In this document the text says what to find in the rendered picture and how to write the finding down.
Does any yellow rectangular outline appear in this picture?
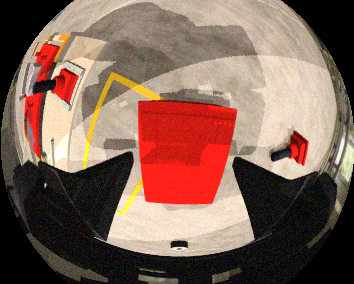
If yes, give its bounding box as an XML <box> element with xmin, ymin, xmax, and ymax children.
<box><xmin>82</xmin><ymin>72</ymin><xmax>163</xmax><ymax>216</ymax></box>

